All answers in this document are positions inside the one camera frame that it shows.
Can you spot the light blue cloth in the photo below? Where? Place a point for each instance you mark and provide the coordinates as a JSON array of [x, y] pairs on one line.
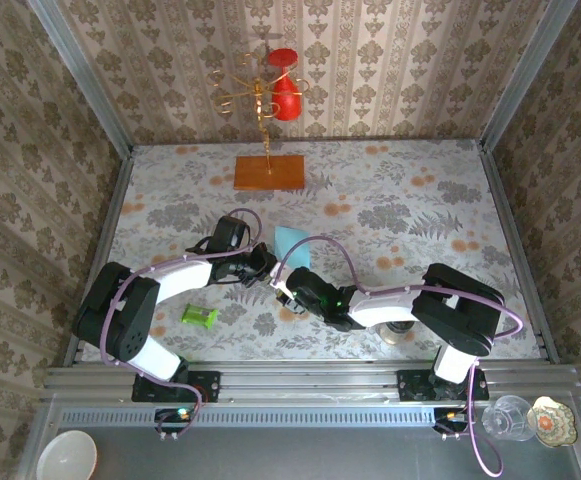
[[287, 237]]

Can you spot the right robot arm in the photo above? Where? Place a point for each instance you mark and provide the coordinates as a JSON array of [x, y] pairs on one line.
[[460, 315]]

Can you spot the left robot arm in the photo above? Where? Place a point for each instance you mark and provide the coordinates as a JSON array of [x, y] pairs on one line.
[[120, 320]]

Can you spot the green plastic pencil sharpener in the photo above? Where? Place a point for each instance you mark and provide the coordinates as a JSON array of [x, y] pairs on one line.
[[197, 315]]

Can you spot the glass jar with black lid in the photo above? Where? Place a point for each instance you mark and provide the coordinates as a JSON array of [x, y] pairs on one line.
[[397, 337]]

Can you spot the red wine glass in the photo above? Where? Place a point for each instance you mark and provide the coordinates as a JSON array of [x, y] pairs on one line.
[[286, 102]]

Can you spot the small black controller board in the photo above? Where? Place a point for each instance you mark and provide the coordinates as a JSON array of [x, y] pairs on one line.
[[170, 415], [442, 415]]

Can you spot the floral patterned table cover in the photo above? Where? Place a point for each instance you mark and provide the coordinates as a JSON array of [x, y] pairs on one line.
[[420, 165]]

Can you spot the clear glass cup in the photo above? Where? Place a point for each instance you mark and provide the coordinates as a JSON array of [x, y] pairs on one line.
[[505, 420]]

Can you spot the white bowl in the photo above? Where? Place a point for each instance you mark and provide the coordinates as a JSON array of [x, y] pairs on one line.
[[65, 457]]

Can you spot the patterned scalloped small dish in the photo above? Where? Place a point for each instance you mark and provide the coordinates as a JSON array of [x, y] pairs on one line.
[[552, 422]]

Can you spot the aluminium front rail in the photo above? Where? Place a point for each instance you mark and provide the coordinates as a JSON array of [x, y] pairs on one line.
[[310, 382]]

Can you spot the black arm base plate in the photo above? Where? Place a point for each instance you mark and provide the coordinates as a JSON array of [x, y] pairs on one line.
[[212, 385], [407, 387]]

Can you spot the aluminium table side rail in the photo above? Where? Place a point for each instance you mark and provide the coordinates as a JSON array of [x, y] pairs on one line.
[[109, 220], [509, 225]]

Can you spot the aluminium frame post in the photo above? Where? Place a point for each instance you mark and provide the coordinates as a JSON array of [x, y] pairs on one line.
[[526, 75], [81, 75]]

